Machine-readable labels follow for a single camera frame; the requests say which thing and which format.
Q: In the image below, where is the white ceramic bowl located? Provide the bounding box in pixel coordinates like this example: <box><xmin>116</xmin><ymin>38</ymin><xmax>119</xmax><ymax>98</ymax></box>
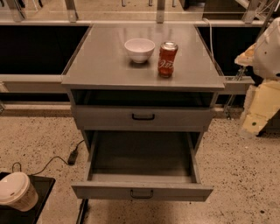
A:
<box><xmin>124</xmin><ymin>38</ymin><xmax>155</xmax><ymax>63</ymax></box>

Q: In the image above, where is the grey open lower drawer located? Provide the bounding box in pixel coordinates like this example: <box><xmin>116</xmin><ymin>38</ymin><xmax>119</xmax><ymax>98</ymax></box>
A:
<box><xmin>72</xmin><ymin>131</ymin><xmax>214</xmax><ymax>201</ymax></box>

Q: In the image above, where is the red soda can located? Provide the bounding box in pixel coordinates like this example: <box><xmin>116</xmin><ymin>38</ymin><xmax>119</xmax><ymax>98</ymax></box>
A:
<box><xmin>157</xmin><ymin>41</ymin><xmax>179</xmax><ymax>78</ymax></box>

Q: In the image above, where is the paper coffee cup with lid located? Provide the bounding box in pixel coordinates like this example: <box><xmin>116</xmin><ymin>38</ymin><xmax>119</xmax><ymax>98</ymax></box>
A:
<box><xmin>0</xmin><ymin>172</ymin><xmax>39</xmax><ymax>212</ymax></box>

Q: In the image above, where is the grey horizontal rail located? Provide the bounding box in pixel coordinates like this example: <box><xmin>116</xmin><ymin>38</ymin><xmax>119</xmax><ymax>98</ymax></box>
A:
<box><xmin>0</xmin><ymin>74</ymin><xmax>254</xmax><ymax>95</ymax></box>

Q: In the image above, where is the white cable on wall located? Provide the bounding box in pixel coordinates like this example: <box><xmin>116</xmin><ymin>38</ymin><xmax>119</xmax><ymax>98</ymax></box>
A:
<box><xmin>202</xmin><ymin>17</ymin><xmax>216</xmax><ymax>64</ymax></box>

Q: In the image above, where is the metal diagonal rod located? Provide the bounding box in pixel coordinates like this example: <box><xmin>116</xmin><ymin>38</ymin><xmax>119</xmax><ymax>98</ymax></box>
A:
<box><xmin>223</xmin><ymin>0</ymin><xmax>279</xmax><ymax>119</ymax></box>

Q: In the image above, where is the black side table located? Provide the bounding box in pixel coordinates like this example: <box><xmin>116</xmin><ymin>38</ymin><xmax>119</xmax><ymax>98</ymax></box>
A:
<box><xmin>0</xmin><ymin>172</ymin><xmax>55</xmax><ymax>224</ymax></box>

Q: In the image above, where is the grey top drawer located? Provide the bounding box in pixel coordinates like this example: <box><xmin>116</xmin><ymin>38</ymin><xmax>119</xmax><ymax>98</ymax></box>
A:
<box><xmin>72</xmin><ymin>105</ymin><xmax>213</xmax><ymax>132</ymax></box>

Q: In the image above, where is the black power adapter with cable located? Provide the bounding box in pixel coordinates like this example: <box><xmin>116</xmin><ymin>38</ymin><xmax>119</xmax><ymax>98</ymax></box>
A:
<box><xmin>11</xmin><ymin>139</ymin><xmax>86</xmax><ymax>177</ymax></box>

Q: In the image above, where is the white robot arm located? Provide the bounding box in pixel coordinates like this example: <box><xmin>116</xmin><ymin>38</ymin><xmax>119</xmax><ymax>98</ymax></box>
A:
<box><xmin>234</xmin><ymin>17</ymin><xmax>280</xmax><ymax>137</ymax></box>

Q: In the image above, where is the grey drawer cabinet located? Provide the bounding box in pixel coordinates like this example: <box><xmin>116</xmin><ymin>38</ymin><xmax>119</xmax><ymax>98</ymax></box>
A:
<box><xmin>62</xmin><ymin>23</ymin><xmax>225</xmax><ymax>146</ymax></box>

